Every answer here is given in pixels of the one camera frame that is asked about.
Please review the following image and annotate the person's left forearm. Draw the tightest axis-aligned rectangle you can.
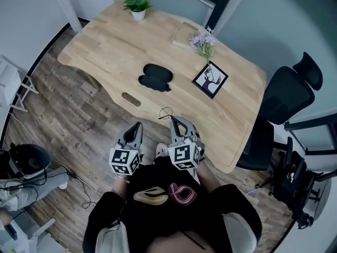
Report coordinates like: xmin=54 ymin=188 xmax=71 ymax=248
xmin=113 ymin=174 xmax=131 ymax=200

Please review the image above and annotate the purple flower bouquet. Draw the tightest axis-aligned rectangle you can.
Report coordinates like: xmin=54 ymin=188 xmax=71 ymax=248
xmin=189 ymin=25 xmax=217 ymax=74

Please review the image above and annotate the grey round disc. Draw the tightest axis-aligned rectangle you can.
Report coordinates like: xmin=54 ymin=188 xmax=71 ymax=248
xmin=315 ymin=179 xmax=333 ymax=221

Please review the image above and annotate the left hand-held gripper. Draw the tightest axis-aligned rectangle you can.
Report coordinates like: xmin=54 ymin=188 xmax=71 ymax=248
xmin=108 ymin=122 xmax=145 ymax=177

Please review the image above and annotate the black glasses case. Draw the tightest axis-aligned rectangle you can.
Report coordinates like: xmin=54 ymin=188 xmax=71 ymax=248
xmin=137 ymin=63 xmax=174 ymax=93

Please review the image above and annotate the thin black wire loop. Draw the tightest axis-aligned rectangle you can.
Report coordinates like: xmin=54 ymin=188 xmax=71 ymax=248
xmin=158 ymin=106 xmax=175 ymax=121

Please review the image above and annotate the green plant in white pot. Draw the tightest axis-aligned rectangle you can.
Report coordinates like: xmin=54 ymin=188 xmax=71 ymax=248
xmin=122 ymin=0 xmax=153 ymax=22

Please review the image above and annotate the grey white chair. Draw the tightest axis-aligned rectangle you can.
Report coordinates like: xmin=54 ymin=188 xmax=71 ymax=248
xmin=0 ymin=215 xmax=57 ymax=253

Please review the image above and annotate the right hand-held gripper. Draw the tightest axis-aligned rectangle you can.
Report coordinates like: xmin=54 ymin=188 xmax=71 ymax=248
xmin=166 ymin=116 xmax=205 ymax=171

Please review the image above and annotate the black head-mounted camera rig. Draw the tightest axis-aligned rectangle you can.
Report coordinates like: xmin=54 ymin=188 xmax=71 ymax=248
xmin=8 ymin=143 xmax=52 ymax=180

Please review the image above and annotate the black framed deer picture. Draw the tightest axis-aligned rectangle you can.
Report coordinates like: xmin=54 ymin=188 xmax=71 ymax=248
xmin=191 ymin=60 xmax=229 ymax=100

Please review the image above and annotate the black cable with adapter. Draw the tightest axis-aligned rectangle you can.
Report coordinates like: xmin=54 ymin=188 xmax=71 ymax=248
xmin=39 ymin=167 xmax=101 ymax=210

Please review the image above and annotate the person's white shoe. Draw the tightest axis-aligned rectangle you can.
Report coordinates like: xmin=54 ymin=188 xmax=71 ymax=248
xmin=155 ymin=142 xmax=169 ymax=158

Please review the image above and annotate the person's black printed shirt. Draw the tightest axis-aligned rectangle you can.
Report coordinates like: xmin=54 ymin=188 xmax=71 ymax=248
xmin=82 ymin=155 xmax=263 ymax=253

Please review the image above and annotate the person's right forearm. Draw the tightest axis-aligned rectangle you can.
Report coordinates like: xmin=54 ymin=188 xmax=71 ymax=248
xmin=194 ymin=162 xmax=222 ymax=193

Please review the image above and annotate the black mesh office chair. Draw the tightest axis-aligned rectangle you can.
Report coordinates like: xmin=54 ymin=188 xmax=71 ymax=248
xmin=235 ymin=51 xmax=324 ymax=172

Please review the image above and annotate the light wooden board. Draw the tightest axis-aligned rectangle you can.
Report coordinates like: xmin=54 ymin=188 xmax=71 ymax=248
xmin=172 ymin=26 xmax=202 ymax=49

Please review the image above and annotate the black chair with white mark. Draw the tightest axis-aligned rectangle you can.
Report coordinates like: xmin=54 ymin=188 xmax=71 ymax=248
xmin=272 ymin=137 xmax=317 ymax=230

